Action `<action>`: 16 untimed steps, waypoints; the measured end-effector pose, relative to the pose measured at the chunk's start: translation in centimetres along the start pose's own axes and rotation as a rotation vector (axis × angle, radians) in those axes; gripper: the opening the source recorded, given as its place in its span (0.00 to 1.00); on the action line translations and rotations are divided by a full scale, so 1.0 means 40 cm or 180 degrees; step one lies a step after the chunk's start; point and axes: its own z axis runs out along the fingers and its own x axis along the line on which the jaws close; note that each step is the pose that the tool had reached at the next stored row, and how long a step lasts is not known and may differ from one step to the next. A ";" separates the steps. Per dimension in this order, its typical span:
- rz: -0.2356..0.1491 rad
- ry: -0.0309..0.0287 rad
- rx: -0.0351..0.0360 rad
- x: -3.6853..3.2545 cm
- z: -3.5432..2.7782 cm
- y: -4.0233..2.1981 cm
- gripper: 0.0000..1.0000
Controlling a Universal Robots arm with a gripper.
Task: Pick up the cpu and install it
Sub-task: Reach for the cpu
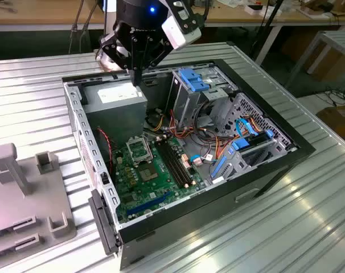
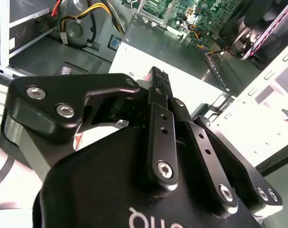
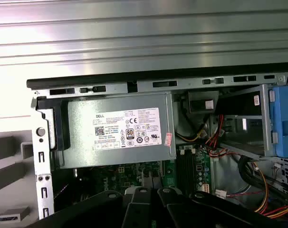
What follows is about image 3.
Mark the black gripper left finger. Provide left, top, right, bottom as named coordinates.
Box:
left=31, top=187, right=154, bottom=228

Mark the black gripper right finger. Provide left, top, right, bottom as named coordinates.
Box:
left=156, top=187, right=288, bottom=228

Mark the green motherboard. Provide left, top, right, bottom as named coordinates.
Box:
left=74, top=145, right=212, bottom=202

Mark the black RAM slot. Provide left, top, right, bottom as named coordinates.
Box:
left=191, top=149, right=197, bottom=198
left=186, top=149, right=192, bottom=198
left=182, top=149, right=187, bottom=198
left=178, top=149, right=183, bottom=198

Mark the grey power supply unit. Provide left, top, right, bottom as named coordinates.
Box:
left=59, top=91, right=178, bottom=169

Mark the black open PC case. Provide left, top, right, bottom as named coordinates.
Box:
left=26, top=63, right=288, bottom=228

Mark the tall metal drive cage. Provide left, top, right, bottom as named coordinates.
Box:
left=215, top=83, right=277, bottom=162

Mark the grey parts rack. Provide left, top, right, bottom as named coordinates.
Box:
left=0, top=130, right=35, bottom=223

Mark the coloured power wire bundle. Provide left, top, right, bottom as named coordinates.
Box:
left=176, top=114, right=288, bottom=220

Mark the black plastic cable holder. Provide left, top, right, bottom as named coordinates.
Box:
left=187, top=91, right=220, bottom=114

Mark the blue plastic drive bracket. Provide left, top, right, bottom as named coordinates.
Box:
left=269, top=85, right=288, bottom=157

